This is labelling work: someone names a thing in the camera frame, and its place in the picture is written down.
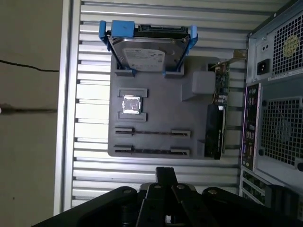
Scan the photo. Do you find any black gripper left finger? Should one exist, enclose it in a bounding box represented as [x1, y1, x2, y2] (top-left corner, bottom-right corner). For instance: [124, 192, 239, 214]
[33, 167, 166, 227]

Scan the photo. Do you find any silver CPU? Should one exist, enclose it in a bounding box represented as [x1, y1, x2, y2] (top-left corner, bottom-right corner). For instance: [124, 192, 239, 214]
[121, 96, 143, 114]

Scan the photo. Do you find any grey parts rack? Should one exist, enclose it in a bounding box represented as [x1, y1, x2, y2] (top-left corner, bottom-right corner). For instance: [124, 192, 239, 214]
[107, 55, 230, 160]

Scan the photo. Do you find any grey power supply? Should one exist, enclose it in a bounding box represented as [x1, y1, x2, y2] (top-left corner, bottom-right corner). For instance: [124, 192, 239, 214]
[254, 7, 303, 82]

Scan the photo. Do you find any black PC case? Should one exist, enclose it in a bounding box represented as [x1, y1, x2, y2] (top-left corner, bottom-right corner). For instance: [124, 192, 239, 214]
[238, 0, 303, 209]

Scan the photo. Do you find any hard disk in blue carrier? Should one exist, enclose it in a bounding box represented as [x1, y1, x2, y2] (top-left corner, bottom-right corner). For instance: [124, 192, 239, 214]
[98, 20, 199, 78]

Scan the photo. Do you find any thin black floor cable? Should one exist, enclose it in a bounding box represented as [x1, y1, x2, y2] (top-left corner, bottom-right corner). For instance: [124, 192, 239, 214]
[0, 59, 60, 72]

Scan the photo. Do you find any green graphics card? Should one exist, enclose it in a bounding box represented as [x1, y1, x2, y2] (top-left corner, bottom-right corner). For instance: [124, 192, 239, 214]
[204, 49, 247, 161]

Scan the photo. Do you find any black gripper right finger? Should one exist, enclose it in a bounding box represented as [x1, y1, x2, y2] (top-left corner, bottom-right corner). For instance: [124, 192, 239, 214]
[165, 167, 296, 227]

